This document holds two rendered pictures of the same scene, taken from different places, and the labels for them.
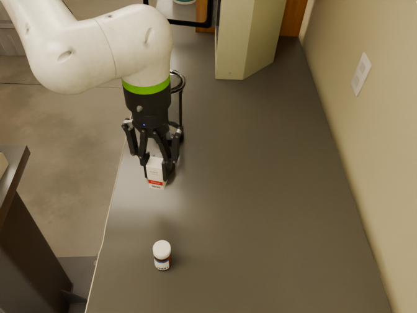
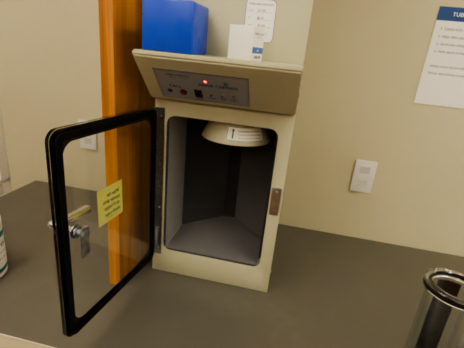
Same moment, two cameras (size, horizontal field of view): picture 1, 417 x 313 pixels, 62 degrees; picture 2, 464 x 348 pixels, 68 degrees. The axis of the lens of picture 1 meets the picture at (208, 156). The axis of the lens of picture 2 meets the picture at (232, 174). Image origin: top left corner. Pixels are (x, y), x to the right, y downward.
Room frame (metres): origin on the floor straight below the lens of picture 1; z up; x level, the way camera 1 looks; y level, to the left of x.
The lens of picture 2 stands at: (1.12, 0.74, 1.53)
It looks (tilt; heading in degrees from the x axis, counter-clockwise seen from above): 20 degrees down; 282
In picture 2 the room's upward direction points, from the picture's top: 6 degrees clockwise
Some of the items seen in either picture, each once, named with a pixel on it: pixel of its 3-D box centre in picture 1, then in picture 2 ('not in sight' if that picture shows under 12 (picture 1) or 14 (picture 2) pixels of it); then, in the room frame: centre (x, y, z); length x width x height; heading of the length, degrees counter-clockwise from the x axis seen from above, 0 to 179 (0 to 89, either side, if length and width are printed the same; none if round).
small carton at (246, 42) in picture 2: not in sight; (246, 43); (1.27, 0.06, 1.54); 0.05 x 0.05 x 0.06; 77
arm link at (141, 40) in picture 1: (138, 47); not in sight; (0.54, 0.14, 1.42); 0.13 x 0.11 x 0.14; 127
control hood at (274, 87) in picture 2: not in sight; (219, 83); (1.32, 0.06, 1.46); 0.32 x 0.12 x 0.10; 3
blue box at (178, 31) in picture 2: not in sight; (176, 27); (1.41, 0.07, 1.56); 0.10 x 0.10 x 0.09; 3
